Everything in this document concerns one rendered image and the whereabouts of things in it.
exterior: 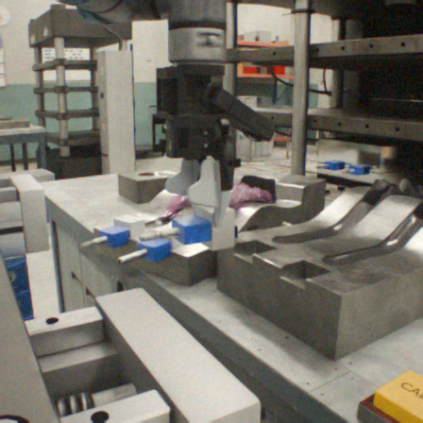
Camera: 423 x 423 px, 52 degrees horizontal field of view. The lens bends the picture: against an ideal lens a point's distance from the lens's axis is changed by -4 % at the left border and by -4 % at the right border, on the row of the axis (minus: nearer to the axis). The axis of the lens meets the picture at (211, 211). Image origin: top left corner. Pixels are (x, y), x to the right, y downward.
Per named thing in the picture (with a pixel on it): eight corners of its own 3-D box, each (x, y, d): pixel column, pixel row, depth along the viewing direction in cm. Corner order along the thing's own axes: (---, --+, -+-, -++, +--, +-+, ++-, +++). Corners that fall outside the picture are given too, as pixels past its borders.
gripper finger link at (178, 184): (159, 211, 66) (163, 152, 62) (194, 207, 69) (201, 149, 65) (167, 222, 64) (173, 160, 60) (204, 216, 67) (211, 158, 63)
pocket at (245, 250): (253, 279, 66) (253, 254, 65) (231, 267, 70) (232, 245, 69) (277, 271, 68) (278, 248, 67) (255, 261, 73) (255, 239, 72)
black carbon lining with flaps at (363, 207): (336, 282, 60) (342, 214, 58) (262, 249, 73) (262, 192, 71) (462, 237, 79) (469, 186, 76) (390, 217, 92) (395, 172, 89)
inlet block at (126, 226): (90, 264, 78) (88, 234, 76) (74, 258, 81) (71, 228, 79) (145, 245, 87) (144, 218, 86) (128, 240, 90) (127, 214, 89)
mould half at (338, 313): (334, 362, 54) (345, 259, 50) (216, 289, 75) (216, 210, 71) (507, 270, 80) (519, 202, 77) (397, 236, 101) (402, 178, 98)
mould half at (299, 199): (189, 287, 75) (188, 224, 73) (94, 252, 91) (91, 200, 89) (323, 222, 113) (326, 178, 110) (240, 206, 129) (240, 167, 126)
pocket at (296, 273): (305, 306, 57) (307, 279, 56) (278, 292, 61) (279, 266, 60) (329, 296, 60) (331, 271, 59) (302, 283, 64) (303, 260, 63)
